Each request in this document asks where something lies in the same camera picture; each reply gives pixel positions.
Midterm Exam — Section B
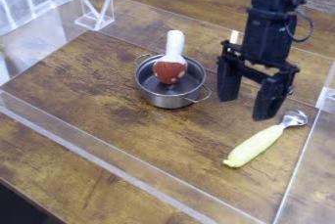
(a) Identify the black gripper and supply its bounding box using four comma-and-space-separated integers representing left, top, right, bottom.
217, 40, 300, 121

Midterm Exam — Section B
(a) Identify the small steel pot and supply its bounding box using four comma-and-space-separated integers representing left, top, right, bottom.
135, 54, 213, 110

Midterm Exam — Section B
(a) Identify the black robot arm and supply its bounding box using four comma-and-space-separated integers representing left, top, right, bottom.
217, 0, 306, 121

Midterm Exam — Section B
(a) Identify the red white toy mushroom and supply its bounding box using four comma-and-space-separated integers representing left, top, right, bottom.
151, 30, 187, 84

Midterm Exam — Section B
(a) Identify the clear acrylic bracket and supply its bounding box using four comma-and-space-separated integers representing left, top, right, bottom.
75, 0, 115, 31

